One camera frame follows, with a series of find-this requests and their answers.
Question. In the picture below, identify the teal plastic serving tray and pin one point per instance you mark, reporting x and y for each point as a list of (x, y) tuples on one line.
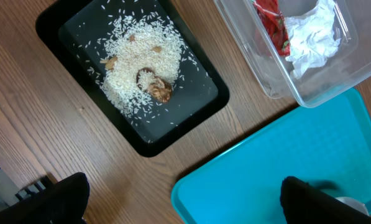
[(242, 185)]

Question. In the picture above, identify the spilled rice pile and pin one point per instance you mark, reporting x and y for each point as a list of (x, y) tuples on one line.
[(135, 44)]

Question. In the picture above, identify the grey bowl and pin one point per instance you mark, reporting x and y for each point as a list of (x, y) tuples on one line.
[(355, 204)]

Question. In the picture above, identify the clear plastic storage bin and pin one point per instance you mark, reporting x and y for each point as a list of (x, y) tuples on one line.
[(347, 68)]

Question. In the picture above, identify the black plastic tray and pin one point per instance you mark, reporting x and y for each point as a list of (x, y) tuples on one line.
[(73, 30)]

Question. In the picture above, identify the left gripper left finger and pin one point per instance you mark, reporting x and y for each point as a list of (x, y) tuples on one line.
[(63, 203)]

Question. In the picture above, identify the red candy wrapper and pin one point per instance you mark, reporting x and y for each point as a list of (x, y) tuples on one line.
[(274, 24)]

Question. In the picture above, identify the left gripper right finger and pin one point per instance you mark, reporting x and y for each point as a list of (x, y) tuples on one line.
[(304, 204)]

